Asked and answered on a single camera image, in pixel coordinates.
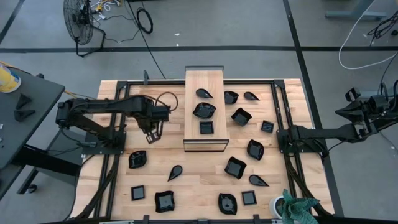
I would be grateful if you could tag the black leaf-shaped dish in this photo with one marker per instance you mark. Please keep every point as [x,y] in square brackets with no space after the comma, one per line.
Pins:
[204,110]

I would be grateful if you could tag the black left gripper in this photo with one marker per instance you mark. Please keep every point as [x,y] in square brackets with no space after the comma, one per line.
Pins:
[155,113]

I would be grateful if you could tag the black pedestal fan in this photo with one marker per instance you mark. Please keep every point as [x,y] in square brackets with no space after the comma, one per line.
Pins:
[77,21]

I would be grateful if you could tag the black spare gripper finger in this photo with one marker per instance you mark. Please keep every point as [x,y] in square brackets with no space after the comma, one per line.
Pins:
[21,115]
[23,102]

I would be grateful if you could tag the grey table base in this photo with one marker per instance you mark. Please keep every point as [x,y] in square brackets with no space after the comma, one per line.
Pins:
[357,14]

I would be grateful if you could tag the black upright bracket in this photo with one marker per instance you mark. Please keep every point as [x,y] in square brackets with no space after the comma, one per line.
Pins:
[146,77]

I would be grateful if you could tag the green cloth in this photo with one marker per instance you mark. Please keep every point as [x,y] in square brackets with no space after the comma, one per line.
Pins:
[295,208]

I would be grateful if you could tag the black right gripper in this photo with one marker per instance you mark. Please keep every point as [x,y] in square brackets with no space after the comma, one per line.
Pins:
[377,104]

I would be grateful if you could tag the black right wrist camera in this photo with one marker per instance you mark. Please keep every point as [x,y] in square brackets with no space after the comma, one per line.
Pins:
[353,95]

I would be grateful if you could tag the black side desk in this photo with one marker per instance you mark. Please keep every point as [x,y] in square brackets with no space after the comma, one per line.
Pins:
[31,124]

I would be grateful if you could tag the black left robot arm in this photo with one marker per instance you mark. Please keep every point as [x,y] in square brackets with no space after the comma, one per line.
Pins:
[102,104]

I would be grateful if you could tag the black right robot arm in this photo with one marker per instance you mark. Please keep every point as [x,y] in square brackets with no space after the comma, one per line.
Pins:
[326,133]

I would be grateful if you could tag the wooden riser shelf black frame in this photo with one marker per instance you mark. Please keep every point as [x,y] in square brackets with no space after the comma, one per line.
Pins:
[189,130]

